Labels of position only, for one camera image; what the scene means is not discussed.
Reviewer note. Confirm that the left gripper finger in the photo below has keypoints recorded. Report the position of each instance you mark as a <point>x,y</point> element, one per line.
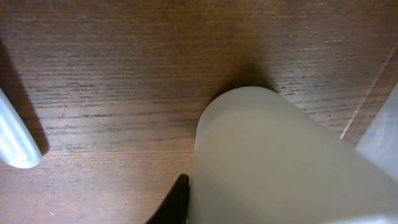
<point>174,207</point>

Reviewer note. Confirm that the long white plastic spoon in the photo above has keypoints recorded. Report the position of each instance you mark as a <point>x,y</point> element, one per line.
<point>18,148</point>

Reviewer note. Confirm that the cream plastic cup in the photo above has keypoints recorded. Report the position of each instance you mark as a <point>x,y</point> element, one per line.
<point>259,159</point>

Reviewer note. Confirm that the clear plastic storage container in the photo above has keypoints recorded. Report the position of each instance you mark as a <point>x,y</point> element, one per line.
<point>379,142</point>

